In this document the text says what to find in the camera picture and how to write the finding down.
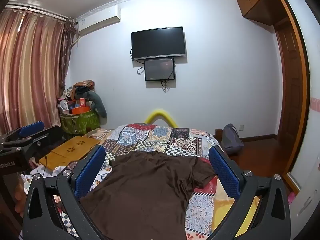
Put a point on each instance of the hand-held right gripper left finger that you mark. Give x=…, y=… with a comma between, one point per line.
x=90, y=173

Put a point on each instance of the white wall socket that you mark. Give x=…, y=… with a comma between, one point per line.
x=241, y=127

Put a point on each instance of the white air conditioner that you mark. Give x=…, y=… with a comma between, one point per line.
x=100, y=20

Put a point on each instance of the large black wall television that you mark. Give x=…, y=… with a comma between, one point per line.
x=158, y=43

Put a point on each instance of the pink striped curtain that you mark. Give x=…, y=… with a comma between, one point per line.
x=30, y=67

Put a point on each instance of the wooden door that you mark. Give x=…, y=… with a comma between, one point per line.
x=290, y=87

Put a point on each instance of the brown t-shirt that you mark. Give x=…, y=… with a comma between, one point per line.
x=150, y=192

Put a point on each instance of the brown orange bag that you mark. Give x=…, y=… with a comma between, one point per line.
x=83, y=84

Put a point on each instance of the dark brown patterned curtain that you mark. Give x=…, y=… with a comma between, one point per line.
x=68, y=55

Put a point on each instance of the grey plush toy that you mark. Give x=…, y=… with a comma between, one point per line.
x=98, y=102

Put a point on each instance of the wooden bed frame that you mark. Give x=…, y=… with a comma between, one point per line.
x=218, y=135

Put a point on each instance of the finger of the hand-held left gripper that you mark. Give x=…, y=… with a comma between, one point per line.
x=53, y=135
x=31, y=128

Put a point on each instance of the wooden lap desk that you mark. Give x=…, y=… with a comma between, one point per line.
x=72, y=147

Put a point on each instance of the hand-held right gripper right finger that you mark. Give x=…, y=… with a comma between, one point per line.
x=225, y=173

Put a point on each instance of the green storage bag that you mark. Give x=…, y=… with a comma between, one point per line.
x=80, y=123

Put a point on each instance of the person's left hand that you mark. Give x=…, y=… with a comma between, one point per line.
x=18, y=197

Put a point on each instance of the grey bag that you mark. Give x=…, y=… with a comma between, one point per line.
x=231, y=140

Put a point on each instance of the patchwork bedspread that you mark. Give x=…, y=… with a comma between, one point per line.
x=175, y=137

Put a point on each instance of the small black wall monitor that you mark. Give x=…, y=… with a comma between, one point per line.
x=159, y=69

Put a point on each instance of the wooden overhead cabinet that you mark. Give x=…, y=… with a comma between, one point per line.
x=260, y=2

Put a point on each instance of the orange box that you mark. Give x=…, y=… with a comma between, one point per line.
x=80, y=110

